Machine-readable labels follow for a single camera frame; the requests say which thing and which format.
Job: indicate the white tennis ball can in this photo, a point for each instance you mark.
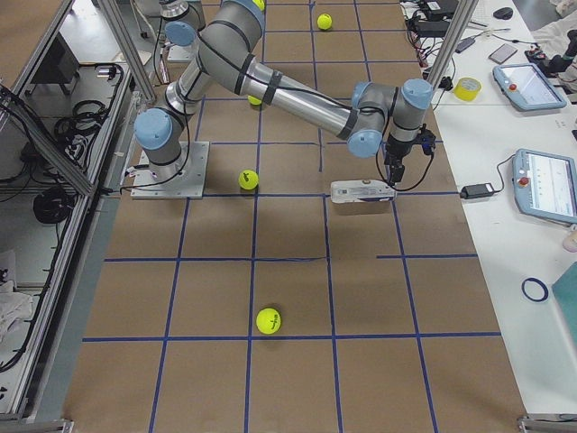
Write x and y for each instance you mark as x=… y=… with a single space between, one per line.
x=358 y=191

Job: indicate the tennis ball near base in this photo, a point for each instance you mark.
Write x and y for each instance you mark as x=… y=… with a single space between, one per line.
x=248 y=179

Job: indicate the tennis ball table middle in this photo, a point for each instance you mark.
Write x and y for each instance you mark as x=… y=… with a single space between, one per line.
x=254 y=101

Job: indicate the tennis ball near finger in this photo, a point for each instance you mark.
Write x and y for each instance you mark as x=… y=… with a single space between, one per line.
x=324 y=22

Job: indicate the tennis ball front corner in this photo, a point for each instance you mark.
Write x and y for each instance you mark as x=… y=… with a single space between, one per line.
x=268 y=321

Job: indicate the Wilson tennis ball far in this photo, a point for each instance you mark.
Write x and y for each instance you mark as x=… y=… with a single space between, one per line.
x=261 y=4

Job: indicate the black power adapter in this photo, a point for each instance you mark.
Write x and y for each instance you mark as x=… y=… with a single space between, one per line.
x=480 y=190

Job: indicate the yellow tape roll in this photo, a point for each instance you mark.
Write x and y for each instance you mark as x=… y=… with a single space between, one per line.
x=467 y=89

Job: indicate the teach pendant lower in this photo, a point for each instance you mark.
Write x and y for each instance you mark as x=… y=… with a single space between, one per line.
x=544 y=185

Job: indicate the teach pendant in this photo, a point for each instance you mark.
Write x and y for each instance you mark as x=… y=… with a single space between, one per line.
x=544 y=185
x=527 y=88

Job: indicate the teach pendant upper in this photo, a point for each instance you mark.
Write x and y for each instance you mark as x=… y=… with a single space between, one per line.
x=527 y=88

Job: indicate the black smartphone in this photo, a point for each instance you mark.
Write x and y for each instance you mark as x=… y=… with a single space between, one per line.
x=502 y=53

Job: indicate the teal box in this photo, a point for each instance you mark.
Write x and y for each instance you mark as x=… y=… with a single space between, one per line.
x=564 y=290

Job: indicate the aluminium frame post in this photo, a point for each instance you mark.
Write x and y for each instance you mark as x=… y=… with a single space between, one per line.
x=457 y=26

